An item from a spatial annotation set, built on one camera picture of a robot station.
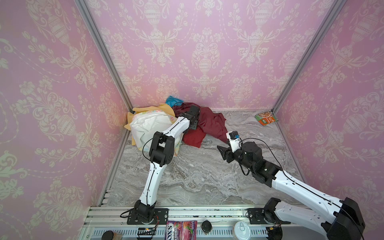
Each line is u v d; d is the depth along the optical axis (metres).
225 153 0.67
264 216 0.67
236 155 0.66
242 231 0.67
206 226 0.63
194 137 1.00
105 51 0.86
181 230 0.68
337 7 0.68
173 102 1.17
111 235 0.62
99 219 0.76
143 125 0.95
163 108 1.14
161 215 0.75
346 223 0.38
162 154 0.63
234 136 0.64
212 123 1.06
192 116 0.79
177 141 0.98
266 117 1.13
